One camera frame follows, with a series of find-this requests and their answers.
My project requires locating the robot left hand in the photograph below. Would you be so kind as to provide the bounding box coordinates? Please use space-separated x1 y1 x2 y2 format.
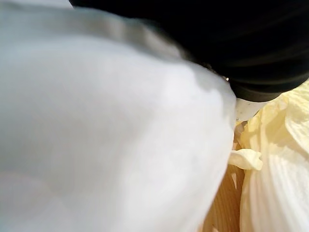
68 0 309 121

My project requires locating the pale yellow napa cabbage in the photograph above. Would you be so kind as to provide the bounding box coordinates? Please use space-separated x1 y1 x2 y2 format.
228 79 309 232

